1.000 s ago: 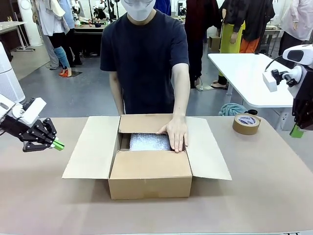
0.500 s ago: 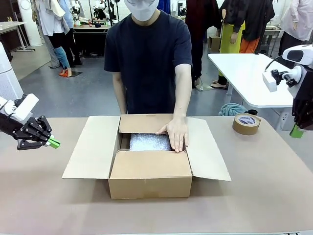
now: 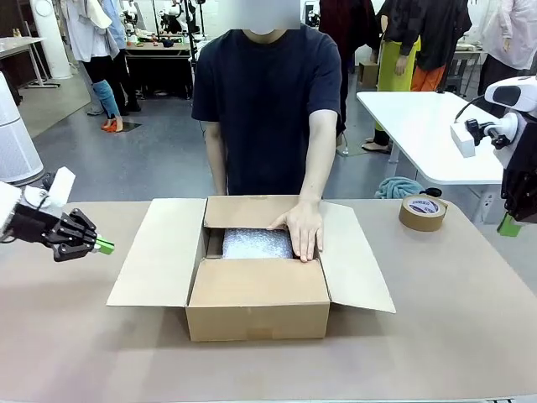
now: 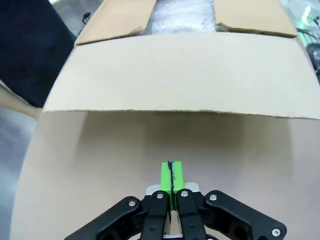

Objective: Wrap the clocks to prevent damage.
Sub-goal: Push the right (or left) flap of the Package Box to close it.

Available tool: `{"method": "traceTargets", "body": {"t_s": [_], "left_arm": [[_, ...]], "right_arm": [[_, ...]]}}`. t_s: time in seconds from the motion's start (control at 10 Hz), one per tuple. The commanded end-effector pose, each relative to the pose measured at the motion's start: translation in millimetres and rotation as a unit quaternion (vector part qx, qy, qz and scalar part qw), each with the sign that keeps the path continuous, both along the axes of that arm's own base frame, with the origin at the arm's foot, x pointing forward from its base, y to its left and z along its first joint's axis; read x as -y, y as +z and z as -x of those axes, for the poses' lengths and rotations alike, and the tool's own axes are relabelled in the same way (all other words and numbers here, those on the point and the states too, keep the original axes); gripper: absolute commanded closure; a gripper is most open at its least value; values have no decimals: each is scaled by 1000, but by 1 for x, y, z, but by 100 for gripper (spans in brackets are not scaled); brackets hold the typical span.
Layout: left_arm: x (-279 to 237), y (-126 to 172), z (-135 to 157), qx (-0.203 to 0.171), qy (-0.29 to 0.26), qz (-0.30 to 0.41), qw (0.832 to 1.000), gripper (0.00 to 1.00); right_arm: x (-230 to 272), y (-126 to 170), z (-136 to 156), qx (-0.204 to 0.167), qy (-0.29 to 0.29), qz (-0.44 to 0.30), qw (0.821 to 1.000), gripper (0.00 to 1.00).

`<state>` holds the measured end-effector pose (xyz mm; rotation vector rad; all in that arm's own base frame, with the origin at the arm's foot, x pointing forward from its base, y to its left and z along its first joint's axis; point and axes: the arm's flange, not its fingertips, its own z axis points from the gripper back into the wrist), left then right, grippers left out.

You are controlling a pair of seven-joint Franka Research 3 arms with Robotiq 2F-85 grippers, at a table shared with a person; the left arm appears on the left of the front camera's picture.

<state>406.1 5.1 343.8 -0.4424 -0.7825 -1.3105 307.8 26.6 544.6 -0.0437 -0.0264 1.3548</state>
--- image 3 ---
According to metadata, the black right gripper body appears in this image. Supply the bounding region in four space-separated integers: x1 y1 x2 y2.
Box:
501 115 537 223

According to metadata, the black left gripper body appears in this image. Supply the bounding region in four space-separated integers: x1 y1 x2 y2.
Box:
6 207 64 249

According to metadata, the bubble bundle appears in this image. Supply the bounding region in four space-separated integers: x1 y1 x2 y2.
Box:
221 228 294 262

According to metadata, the brown cardboard box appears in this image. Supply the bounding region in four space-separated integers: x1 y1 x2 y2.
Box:
106 195 398 343

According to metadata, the person's right forearm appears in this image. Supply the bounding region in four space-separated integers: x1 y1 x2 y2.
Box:
204 121 230 196

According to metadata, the person's left hand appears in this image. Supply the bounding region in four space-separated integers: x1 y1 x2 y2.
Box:
268 200 325 264

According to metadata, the brown packing tape roll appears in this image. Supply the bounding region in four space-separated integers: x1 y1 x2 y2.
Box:
398 195 450 233

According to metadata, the white table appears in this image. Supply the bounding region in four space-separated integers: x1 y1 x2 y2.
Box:
355 91 507 186

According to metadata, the teal towel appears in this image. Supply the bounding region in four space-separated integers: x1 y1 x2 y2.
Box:
374 175 427 201

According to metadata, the grey metal chair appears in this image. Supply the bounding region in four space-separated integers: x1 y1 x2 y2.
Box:
445 56 479 94

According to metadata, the person in white shirt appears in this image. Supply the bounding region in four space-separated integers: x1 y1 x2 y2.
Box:
477 0 537 97

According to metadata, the person in orange trousers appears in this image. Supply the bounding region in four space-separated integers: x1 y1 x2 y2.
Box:
410 0 473 93

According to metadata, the person in yellow apron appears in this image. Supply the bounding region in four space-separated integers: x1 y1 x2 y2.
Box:
368 0 425 154

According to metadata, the black background table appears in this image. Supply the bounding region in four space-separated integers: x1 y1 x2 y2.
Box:
124 41 195 101

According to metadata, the white round column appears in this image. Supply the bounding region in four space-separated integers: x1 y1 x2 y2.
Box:
33 0 76 80

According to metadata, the small cardboard box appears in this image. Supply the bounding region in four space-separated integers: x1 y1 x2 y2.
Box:
357 60 381 89

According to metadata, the grey side table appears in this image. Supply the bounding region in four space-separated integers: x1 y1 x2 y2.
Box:
0 36 61 90

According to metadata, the person in grey coat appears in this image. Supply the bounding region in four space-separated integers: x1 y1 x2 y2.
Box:
62 0 131 121

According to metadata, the black light stand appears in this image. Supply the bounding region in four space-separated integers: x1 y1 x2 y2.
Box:
184 0 201 101

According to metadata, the person in navy T-shirt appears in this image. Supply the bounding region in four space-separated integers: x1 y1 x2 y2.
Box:
191 0 343 196

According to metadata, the person in dark red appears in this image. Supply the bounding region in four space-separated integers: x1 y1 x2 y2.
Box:
318 0 378 139

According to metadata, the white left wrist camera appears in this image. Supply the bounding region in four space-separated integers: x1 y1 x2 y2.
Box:
23 166 76 210

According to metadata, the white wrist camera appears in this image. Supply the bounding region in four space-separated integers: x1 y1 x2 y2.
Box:
450 118 511 159
23 166 76 210

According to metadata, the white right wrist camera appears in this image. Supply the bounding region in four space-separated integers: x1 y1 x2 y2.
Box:
450 118 511 159

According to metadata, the thin black camera cable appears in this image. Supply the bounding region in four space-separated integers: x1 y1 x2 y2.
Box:
455 95 487 123

